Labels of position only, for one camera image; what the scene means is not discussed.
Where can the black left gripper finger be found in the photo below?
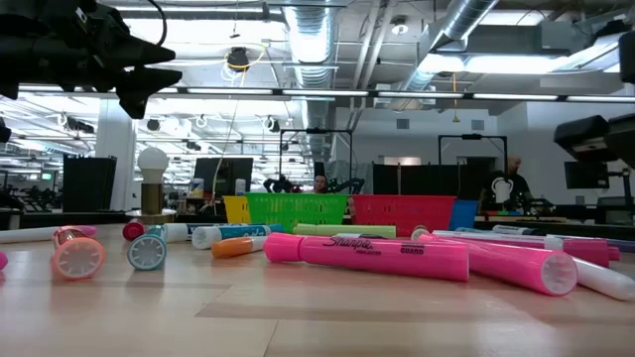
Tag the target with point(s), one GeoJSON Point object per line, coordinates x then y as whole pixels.
{"type": "Point", "coordinates": [139, 53]}
{"type": "Point", "coordinates": [144, 86]}

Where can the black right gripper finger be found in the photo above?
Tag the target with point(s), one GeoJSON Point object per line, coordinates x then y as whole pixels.
{"type": "Point", "coordinates": [583, 139]}

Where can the pink-capped white pen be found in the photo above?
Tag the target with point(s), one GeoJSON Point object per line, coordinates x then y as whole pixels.
{"type": "Point", "coordinates": [585, 250]}
{"type": "Point", "coordinates": [30, 234]}

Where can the yellow-capped white pen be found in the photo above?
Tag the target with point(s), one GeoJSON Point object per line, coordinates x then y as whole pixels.
{"type": "Point", "coordinates": [605, 280]}

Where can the pink Sharpie highlighter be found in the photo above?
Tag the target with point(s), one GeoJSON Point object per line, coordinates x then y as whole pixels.
{"type": "Point", "coordinates": [372, 258]}
{"type": "Point", "coordinates": [511, 268]}

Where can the teal highlighter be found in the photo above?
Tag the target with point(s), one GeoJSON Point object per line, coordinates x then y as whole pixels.
{"type": "Point", "coordinates": [147, 252]}

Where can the orange-capped white pen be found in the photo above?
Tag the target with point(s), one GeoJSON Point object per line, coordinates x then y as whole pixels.
{"type": "Point", "coordinates": [233, 246]}

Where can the orange highlighter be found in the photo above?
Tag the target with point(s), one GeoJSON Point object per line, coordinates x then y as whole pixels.
{"type": "Point", "coordinates": [78, 258]}

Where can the black background robot arm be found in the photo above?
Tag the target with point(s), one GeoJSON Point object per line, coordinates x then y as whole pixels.
{"type": "Point", "coordinates": [280, 185]}
{"type": "Point", "coordinates": [347, 186]}

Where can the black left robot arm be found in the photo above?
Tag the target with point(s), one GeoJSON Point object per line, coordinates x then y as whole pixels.
{"type": "Point", "coordinates": [20, 54]}

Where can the black monitor on arm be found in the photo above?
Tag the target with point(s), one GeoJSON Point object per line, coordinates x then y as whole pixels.
{"type": "Point", "coordinates": [587, 174]}

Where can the grey office chair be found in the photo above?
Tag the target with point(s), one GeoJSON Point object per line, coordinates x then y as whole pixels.
{"type": "Point", "coordinates": [615, 210]}

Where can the white building column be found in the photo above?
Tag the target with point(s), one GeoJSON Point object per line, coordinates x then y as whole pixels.
{"type": "Point", "coordinates": [115, 158]}

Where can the person in black shirt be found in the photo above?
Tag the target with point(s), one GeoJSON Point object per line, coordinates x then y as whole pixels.
{"type": "Point", "coordinates": [503, 188]}

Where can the black ceiling-mounted device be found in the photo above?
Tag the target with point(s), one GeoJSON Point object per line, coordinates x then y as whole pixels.
{"type": "Point", "coordinates": [238, 58]}

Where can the black partition panel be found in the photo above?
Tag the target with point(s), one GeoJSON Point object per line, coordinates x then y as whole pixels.
{"type": "Point", "coordinates": [89, 183]}

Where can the bulb lamp with brass base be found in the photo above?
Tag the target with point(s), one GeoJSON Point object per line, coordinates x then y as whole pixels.
{"type": "Point", "coordinates": [152, 198]}

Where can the white wipes canister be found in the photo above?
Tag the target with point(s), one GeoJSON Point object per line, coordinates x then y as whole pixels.
{"type": "Point", "coordinates": [197, 188]}

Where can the black computer monitor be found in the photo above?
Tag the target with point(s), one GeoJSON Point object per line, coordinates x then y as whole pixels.
{"type": "Point", "coordinates": [223, 176]}

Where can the white bottle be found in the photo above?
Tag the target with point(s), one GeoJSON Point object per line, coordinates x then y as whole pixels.
{"type": "Point", "coordinates": [240, 187]}

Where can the blue plastic basket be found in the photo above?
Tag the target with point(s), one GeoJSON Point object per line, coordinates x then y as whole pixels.
{"type": "Point", "coordinates": [464, 214]}

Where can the light blue marker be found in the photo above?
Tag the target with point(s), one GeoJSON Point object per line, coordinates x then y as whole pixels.
{"type": "Point", "coordinates": [471, 230]}

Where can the red marker cap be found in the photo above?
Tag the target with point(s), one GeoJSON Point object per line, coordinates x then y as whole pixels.
{"type": "Point", "coordinates": [133, 231]}

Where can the yellow plastic basket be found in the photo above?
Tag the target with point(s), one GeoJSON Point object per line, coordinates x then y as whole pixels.
{"type": "Point", "coordinates": [235, 210]}

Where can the teal Expo marker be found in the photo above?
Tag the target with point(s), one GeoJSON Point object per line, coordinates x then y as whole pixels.
{"type": "Point", "coordinates": [233, 234]}

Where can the wide black partition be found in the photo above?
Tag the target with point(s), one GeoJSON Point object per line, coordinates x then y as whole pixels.
{"type": "Point", "coordinates": [412, 181]}

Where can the long overhead light bar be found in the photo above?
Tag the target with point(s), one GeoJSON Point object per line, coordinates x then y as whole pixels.
{"type": "Point", "coordinates": [327, 92]}

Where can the red plastic basket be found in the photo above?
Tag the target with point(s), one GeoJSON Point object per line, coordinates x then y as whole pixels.
{"type": "Point", "coordinates": [402, 213]}

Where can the green plastic basket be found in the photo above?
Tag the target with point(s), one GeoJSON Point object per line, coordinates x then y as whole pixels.
{"type": "Point", "coordinates": [297, 210]}

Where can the seated person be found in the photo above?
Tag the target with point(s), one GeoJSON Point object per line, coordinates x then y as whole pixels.
{"type": "Point", "coordinates": [320, 184]}

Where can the light green highlighter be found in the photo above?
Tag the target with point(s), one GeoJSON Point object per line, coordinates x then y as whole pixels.
{"type": "Point", "coordinates": [347, 231]}

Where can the black rig frame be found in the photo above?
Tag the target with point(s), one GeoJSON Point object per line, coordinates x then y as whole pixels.
{"type": "Point", "coordinates": [471, 136]}
{"type": "Point", "coordinates": [316, 131]}

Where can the silver ventilation duct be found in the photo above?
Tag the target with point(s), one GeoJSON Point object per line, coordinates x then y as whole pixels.
{"type": "Point", "coordinates": [311, 35]}
{"type": "Point", "coordinates": [466, 17]}

